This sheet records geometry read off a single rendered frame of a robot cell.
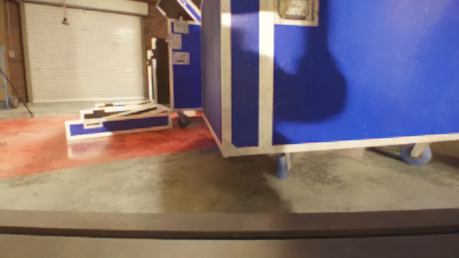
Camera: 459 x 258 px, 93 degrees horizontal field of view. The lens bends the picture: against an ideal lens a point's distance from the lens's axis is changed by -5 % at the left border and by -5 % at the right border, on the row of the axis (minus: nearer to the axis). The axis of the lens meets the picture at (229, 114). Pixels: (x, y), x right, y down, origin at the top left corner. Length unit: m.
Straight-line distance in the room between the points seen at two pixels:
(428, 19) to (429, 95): 0.29
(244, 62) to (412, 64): 0.65
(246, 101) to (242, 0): 0.31
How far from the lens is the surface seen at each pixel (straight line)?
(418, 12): 1.13
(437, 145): 1.73
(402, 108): 1.06
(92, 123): 2.04
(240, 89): 0.72
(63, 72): 7.92
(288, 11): 0.83
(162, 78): 2.92
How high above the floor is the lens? 0.39
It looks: 7 degrees down
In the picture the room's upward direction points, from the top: straight up
